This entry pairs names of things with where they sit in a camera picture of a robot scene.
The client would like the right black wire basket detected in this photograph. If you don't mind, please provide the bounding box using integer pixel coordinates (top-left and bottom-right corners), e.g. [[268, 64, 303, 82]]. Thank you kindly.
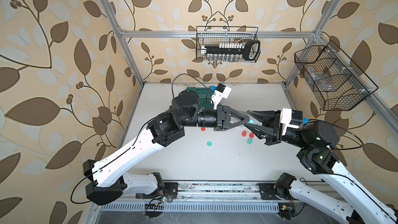
[[294, 40, 379, 111]]

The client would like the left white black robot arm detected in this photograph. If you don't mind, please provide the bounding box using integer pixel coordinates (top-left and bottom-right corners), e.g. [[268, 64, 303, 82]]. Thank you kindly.
[[83, 90, 250, 206]]

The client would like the plastic bag in basket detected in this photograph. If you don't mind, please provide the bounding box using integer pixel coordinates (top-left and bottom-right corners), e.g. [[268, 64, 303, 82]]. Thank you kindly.
[[307, 66, 334, 91]]

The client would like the green plastic tool case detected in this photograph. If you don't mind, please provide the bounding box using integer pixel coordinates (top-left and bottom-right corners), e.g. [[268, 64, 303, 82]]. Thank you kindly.
[[186, 86, 215, 110]]

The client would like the black white tool in basket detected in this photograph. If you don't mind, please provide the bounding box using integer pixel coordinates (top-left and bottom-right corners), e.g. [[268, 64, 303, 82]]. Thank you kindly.
[[199, 40, 261, 63]]

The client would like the black wire basket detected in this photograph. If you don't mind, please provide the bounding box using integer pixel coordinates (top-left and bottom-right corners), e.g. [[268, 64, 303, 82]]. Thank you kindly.
[[195, 26, 261, 64], [294, 40, 379, 111]]

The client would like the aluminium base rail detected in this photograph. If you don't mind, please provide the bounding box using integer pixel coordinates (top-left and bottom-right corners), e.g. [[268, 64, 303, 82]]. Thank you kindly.
[[90, 180, 350, 214]]

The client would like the centre black wire basket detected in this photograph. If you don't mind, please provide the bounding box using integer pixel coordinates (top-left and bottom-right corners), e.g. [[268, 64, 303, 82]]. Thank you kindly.
[[195, 26, 261, 64]]

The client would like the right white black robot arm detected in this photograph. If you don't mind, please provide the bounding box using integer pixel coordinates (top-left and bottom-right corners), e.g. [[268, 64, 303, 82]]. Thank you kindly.
[[244, 108, 398, 224]]

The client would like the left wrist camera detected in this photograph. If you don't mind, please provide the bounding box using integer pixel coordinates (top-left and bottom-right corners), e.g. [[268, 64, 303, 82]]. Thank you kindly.
[[210, 84, 232, 110]]

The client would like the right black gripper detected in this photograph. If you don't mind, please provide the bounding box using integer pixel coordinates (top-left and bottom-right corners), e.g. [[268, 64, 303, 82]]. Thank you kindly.
[[248, 109, 309, 150]]

